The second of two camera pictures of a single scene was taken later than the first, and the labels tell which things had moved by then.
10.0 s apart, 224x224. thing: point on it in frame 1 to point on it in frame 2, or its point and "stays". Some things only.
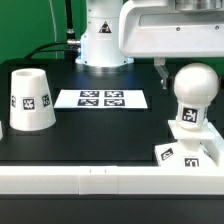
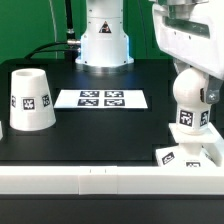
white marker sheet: [100, 98] stays
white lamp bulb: [195, 85] stays
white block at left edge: [1, 132] stays
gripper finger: [159, 64] to [214, 86]
